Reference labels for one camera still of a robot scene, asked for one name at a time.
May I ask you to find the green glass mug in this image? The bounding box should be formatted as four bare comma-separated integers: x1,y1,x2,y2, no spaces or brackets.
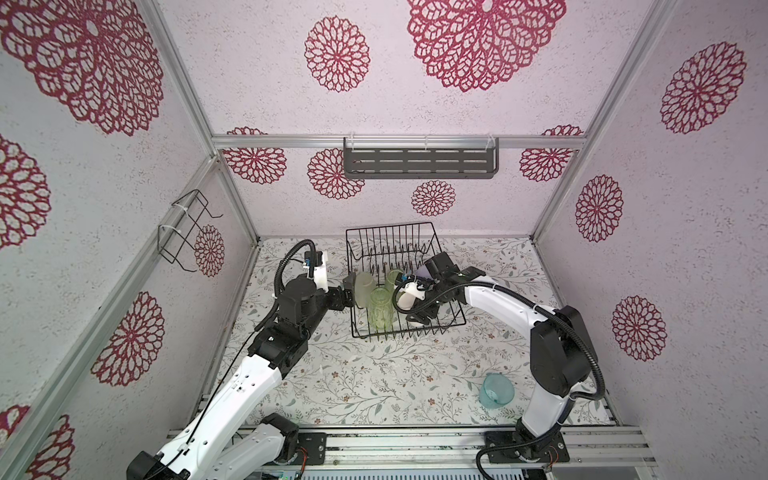
385,268,403,294

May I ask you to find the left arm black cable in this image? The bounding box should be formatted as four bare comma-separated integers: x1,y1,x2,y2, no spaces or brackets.
143,238,318,480

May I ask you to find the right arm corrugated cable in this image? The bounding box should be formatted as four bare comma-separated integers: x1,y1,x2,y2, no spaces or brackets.
391,278,606,480

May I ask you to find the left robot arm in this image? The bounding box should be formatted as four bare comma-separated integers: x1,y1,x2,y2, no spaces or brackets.
126,275,355,479

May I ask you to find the purple plastic cup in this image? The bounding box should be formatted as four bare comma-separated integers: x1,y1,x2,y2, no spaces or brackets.
415,265,434,282

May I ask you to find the frosted pale green cup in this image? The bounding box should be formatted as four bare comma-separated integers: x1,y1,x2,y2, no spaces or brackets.
354,271,377,309

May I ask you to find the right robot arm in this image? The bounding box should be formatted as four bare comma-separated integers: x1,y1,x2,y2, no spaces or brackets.
391,252,606,441

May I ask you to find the teal plastic cup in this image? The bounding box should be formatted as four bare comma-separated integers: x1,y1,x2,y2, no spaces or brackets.
479,373,516,409

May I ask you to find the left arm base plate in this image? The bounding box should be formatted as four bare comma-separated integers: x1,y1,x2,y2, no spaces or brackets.
288,432,328,467

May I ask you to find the grey wall shelf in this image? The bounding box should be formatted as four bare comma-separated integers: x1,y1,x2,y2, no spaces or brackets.
342,138,499,180

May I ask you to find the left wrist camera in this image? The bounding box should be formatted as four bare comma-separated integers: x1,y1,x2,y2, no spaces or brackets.
303,250,329,292

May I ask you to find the black wire dish rack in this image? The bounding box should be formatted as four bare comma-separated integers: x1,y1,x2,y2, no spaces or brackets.
344,222,467,339

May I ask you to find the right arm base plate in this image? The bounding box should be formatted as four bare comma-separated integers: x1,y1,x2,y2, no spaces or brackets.
481,430,571,465

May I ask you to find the light green glass cup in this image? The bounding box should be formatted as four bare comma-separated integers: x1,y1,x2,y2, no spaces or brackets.
367,287,394,333

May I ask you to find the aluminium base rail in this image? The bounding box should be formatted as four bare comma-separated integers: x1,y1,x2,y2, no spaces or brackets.
230,426,657,473

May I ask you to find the black wire wall holder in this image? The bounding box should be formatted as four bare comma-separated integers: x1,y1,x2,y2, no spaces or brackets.
156,189,223,273

